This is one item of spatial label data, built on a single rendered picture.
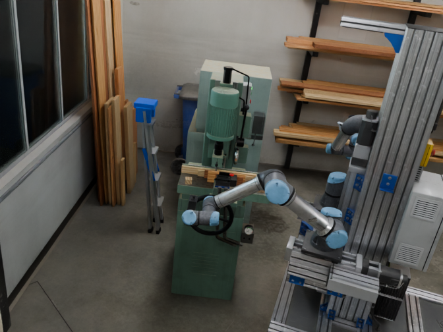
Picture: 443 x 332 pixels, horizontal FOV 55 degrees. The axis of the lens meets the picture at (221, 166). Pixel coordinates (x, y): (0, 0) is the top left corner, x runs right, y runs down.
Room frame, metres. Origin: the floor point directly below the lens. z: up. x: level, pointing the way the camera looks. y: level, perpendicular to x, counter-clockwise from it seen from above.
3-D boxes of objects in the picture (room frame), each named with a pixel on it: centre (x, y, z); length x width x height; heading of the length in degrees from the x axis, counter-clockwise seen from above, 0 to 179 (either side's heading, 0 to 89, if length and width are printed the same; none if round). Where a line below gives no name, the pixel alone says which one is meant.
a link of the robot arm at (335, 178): (2.54, -0.77, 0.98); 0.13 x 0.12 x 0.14; 89
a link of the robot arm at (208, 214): (1.92, 0.03, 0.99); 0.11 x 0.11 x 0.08; 2
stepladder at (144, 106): (3.23, 0.60, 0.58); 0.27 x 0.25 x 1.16; 90
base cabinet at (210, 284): (2.69, 0.03, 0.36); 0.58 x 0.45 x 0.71; 0
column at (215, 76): (2.86, 0.03, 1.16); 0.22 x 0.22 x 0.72; 0
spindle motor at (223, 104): (2.57, 0.03, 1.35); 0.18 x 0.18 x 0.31
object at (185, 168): (2.59, -0.04, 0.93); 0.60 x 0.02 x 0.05; 90
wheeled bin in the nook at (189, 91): (4.51, 0.27, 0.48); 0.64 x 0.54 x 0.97; 92
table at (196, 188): (2.46, -0.04, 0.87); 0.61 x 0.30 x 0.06; 90
